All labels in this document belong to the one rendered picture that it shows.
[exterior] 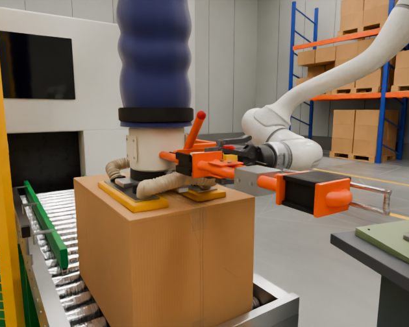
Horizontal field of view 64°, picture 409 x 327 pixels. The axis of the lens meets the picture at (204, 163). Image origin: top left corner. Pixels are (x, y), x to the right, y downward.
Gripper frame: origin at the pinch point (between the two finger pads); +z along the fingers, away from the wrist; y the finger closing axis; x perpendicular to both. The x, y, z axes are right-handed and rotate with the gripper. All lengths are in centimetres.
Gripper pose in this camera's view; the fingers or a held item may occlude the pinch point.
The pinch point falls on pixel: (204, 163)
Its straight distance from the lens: 79.8
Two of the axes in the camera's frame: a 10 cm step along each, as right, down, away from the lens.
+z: -8.3, 0.7, -5.5
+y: -0.2, 9.9, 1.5
